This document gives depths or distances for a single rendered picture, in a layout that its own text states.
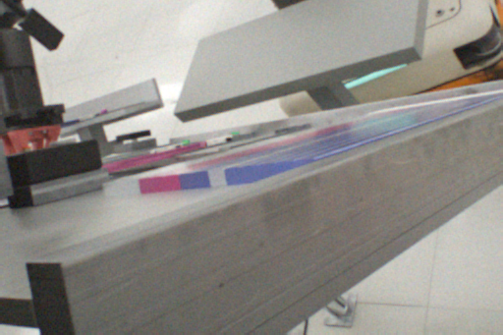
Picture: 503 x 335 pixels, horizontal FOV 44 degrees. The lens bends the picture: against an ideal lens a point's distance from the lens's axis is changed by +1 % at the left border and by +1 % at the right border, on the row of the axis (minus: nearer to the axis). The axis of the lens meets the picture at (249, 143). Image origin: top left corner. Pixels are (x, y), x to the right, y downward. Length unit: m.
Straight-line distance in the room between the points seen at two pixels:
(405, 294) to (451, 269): 0.13
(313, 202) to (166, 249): 0.09
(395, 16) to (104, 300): 1.07
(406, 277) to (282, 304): 1.36
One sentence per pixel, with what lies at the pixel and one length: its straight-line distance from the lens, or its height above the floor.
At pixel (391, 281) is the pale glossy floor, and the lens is 1.64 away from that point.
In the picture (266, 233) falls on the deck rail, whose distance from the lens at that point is 0.26.
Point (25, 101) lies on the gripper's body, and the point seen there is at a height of 1.04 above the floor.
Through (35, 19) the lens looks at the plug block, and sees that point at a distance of 0.70.
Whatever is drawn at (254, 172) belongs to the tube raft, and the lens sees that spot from 0.38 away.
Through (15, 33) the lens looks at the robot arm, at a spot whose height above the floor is 1.10.
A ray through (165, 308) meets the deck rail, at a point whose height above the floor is 1.20.
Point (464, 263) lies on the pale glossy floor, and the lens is 1.59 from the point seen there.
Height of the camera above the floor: 1.34
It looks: 37 degrees down
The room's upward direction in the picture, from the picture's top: 47 degrees counter-clockwise
